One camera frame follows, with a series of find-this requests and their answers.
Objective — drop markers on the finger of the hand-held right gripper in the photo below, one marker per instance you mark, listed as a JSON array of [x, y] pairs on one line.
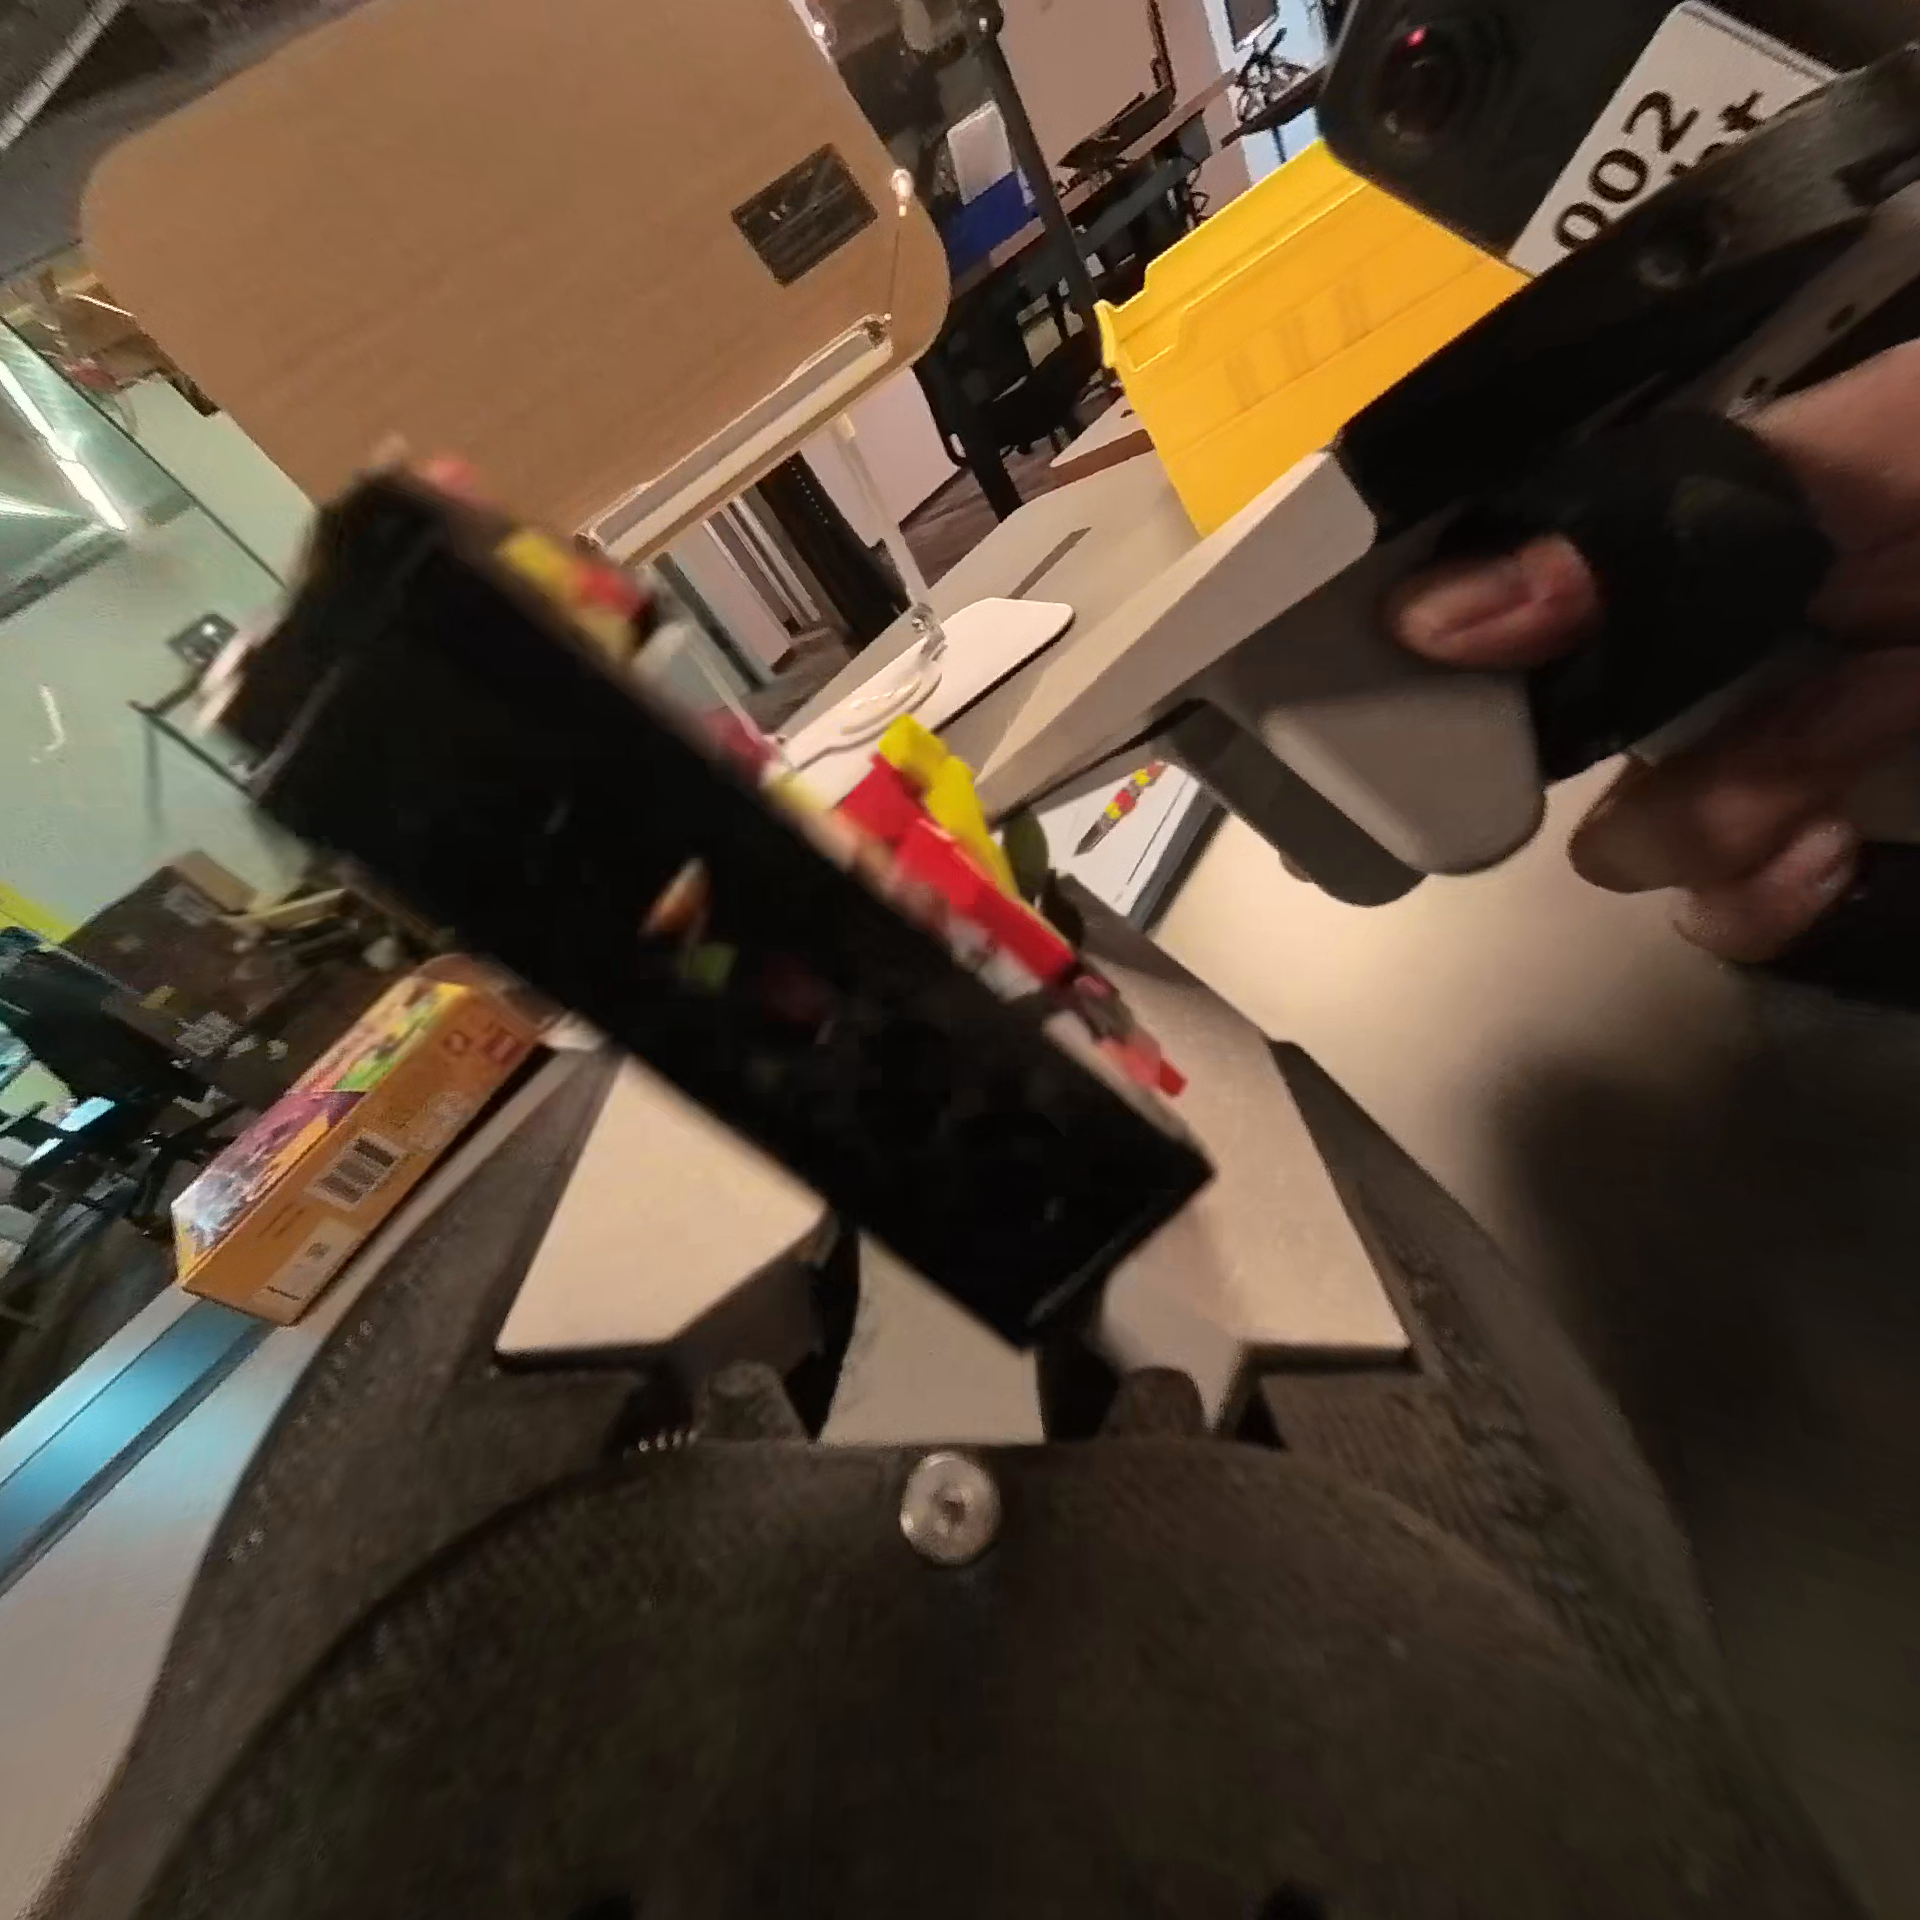
[[1320, 862], [1200, 628]]

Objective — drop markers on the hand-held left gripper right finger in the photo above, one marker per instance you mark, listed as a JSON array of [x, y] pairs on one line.
[[1291, 1243]]

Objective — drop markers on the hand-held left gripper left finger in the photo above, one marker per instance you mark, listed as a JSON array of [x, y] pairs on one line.
[[662, 1215]]

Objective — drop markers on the black red yellow lego model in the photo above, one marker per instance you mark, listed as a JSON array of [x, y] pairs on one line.
[[675, 931]]

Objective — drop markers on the orange cardboard lego box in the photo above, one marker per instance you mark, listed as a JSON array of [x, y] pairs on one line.
[[346, 1170]]

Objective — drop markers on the open instruction booklet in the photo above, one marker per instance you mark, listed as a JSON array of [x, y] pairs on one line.
[[1156, 855]]

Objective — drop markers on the yellow plastic bin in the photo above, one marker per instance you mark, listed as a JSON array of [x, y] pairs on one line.
[[1307, 346]]

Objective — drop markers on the wooden board on white stand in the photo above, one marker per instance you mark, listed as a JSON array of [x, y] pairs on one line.
[[495, 254]]

